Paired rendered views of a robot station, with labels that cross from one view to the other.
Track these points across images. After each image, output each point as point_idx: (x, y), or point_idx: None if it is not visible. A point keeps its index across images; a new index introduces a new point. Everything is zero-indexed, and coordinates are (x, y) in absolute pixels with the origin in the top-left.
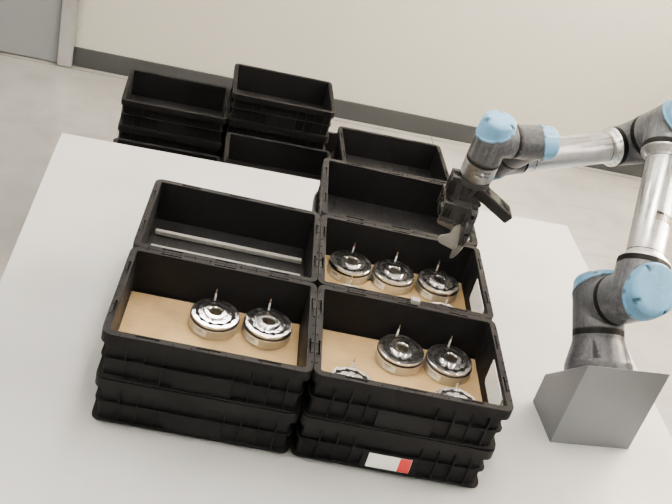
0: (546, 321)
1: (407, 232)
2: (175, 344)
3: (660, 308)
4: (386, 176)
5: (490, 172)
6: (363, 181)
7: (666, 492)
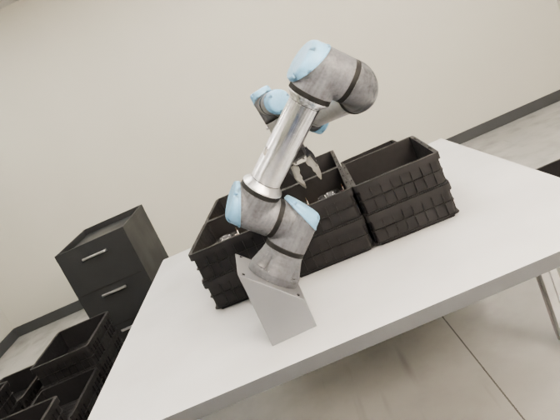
0: (418, 270)
1: (344, 177)
2: (213, 206)
3: (226, 214)
4: (420, 146)
5: (267, 125)
6: (419, 151)
7: (232, 372)
